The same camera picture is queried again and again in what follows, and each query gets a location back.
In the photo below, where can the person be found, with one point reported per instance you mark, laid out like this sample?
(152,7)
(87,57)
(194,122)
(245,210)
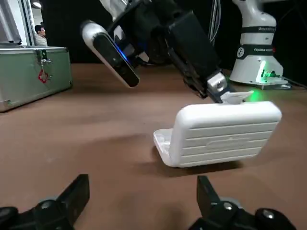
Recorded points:
(40,38)

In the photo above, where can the aluminium frame post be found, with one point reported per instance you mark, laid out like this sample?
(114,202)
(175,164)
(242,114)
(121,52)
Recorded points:
(27,21)

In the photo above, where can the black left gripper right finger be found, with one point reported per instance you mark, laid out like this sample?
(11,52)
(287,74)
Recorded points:
(227,215)

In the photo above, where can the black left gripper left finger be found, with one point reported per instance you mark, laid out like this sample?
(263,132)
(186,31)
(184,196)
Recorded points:
(52,213)

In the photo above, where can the silver aluminium case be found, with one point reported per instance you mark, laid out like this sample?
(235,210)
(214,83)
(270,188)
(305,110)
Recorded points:
(28,79)

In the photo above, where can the red white tag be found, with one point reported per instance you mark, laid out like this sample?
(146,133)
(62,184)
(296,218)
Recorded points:
(43,76)

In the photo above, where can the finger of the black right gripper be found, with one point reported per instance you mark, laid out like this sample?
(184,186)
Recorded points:
(197,88)
(217,83)

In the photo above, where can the small white medicine box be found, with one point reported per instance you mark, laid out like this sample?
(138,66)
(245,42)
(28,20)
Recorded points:
(223,136)

